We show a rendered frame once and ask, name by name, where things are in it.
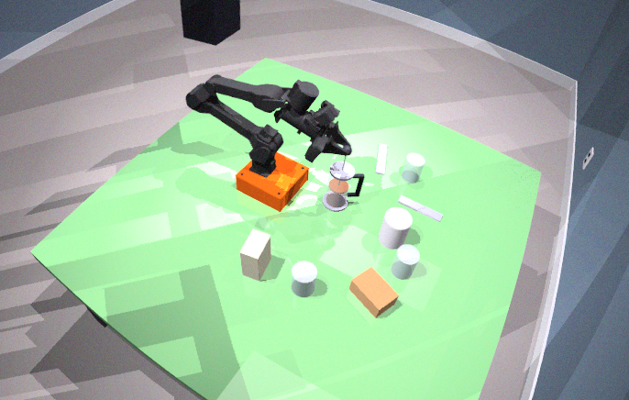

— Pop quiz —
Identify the glass french press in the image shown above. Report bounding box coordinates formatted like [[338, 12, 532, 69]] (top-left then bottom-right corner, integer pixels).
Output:
[[322, 145, 365, 212]]

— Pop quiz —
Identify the white flat bar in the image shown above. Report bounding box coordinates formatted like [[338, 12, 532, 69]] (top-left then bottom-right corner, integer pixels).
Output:
[[397, 195, 443, 222], [375, 144, 387, 174]]

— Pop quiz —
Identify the white cylinder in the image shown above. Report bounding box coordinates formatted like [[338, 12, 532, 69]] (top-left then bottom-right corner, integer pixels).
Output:
[[379, 207, 413, 250], [391, 245, 420, 280], [402, 153, 425, 183], [291, 261, 317, 297]]

